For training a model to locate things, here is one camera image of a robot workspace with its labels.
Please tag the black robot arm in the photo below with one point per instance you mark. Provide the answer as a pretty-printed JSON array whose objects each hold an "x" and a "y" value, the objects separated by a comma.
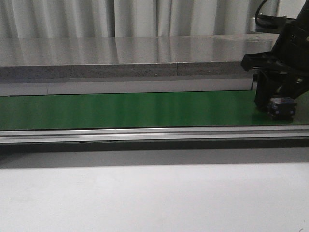
[{"x": 274, "y": 24}]

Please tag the yellow black push button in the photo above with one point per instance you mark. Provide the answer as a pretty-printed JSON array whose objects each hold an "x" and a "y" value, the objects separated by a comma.
[{"x": 281, "y": 108}]

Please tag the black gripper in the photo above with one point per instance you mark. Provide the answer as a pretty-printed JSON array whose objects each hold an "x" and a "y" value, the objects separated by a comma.
[{"x": 289, "y": 54}]

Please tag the aluminium conveyor frame rail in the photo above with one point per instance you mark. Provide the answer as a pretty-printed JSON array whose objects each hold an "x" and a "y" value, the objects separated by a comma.
[{"x": 140, "y": 134}]

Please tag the white pleated curtain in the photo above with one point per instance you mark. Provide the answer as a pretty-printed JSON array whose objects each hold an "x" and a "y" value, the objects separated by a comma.
[{"x": 135, "y": 18}]

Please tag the green conveyor belt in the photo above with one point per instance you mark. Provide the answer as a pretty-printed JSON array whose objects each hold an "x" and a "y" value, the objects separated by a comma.
[{"x": 131, "y": 110}]

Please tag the grey stone counter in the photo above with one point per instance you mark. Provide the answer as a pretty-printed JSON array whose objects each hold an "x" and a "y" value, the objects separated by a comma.
[{"x": 54, "y": 66}]

